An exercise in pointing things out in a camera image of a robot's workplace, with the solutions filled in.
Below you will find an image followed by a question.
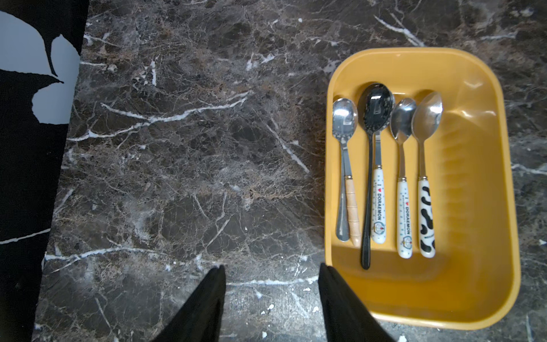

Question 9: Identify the gold spoon cream handle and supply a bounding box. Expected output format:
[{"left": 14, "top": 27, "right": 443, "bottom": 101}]
[{"left": 341, "top": 144, "right": 363, "bottom": 248}]

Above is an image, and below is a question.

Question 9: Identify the black spoon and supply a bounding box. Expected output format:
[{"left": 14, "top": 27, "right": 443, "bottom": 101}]
[{"left": 358, "top": 83, "right": 395, "bottom": 270}]

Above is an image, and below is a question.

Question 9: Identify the plain silver spoon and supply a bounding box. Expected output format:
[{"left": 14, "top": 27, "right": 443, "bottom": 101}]
[{"left": 332, "top": 98, "right": 357, "bottom": 242}]

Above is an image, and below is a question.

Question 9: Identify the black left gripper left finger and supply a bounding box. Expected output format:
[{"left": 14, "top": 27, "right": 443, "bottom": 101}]
[{"left": 154, "top": 265, "right": 226, "bottom": 341}]

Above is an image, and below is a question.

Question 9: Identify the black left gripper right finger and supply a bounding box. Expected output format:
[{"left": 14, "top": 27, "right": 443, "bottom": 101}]
[{"left": 318, "top": 263, "right": 393, "bottom": 341}]

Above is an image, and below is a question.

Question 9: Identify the yellow storage box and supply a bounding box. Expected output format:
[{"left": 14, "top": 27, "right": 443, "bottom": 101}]
[{"left": 325, "top": 47, "right": 521, "bottom": 330}]

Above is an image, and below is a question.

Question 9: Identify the silver spoon Doraemon white handle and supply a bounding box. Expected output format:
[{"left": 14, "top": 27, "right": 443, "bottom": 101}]
[{"left": 370, "top": 130, "right": 387, "bottom": 245}]

